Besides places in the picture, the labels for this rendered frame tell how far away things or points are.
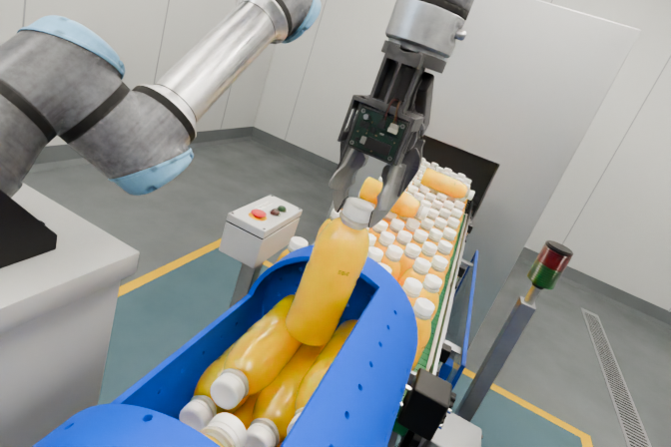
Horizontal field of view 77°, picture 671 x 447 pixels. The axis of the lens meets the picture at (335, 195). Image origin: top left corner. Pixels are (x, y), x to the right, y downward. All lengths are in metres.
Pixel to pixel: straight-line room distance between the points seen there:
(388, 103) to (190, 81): 0.37
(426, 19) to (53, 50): 0.45
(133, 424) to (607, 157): 4.85
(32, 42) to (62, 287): 0.30
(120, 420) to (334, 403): 0.18
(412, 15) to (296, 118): 5.07
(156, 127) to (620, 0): 4.70
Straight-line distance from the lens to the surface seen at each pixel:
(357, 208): 0.53
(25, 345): 0.68
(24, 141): 0.64
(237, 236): 0.99
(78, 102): 0.65
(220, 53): 0.76
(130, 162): 0.67
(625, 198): 5.11
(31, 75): 0.64
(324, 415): 0.43
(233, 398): 0.57
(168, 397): 0.64
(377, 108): 0.45
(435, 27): 0.46
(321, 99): 5.35
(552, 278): 1.12
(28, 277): 0.64
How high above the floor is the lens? 1.52
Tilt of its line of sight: 19 degrees down
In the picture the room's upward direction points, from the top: 20 degrees clockwise
